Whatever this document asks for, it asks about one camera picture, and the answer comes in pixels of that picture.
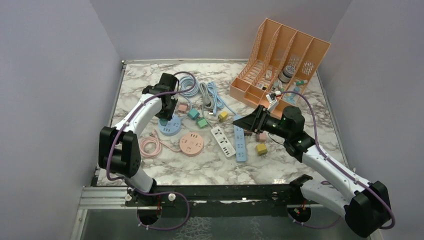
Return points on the green charger plug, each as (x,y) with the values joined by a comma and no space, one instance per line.
(202,123)

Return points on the teal charger plug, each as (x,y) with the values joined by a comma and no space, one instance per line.
(193,114)

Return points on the pink charger plug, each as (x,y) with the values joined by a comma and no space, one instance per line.
(183,107)
(247,133)
(261,137)

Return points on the blue long power strip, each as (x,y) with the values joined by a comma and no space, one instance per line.
(240,144)

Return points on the yellow charger plug front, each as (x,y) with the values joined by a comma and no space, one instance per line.
(261,149)

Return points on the yellow charger plug back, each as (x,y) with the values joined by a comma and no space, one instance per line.
(222,116)

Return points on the orange file organizer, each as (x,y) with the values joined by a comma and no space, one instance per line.
(276,46)

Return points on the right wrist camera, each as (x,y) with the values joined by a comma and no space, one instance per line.
(273,100)

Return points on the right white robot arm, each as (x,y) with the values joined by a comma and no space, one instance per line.
(365,206)

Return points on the yellow charger plug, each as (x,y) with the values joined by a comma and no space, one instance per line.
(222,116)
(261,149)

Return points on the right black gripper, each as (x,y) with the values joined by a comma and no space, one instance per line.
(254,121)

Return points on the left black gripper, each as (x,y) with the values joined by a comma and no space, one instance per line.
(167,115)

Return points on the white power strip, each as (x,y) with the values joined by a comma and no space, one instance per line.
(222,141)

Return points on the black mounting rail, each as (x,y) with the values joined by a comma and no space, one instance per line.
(214,201)

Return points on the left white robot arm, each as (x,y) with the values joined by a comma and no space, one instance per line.
(119,152)

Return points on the blue round power strip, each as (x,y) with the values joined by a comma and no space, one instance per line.
(171,127)

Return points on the pink round power strip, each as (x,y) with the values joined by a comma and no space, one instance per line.
(191,144)

